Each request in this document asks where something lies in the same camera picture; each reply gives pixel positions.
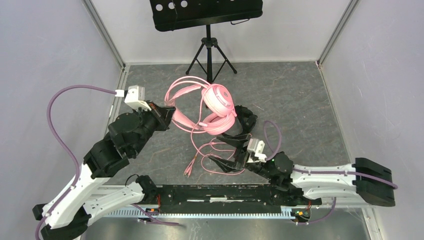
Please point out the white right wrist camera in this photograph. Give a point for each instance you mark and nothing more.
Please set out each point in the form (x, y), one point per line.
(255, 149)

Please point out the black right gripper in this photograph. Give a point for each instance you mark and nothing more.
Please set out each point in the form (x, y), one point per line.
(229, 166)

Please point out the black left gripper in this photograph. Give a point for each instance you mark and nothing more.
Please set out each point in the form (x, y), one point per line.
(163, 115)

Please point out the pink headphones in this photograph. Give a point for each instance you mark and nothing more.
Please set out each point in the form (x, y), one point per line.
(217, 111)

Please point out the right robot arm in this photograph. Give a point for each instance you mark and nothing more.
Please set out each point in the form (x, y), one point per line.
(364, 178)

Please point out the black headphones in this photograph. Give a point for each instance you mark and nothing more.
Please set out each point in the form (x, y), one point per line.
(247, 120)

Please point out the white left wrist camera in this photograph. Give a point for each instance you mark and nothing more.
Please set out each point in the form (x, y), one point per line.
(134, 97)

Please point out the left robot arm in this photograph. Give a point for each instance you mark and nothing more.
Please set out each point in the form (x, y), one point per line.
(70, 213)

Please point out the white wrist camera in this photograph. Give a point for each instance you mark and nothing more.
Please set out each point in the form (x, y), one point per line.
(255, 149)
(134, 97)

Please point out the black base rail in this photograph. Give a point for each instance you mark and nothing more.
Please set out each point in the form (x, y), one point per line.
(224, 199)

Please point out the black music stand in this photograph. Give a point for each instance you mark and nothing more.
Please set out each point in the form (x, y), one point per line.
(171, 15)

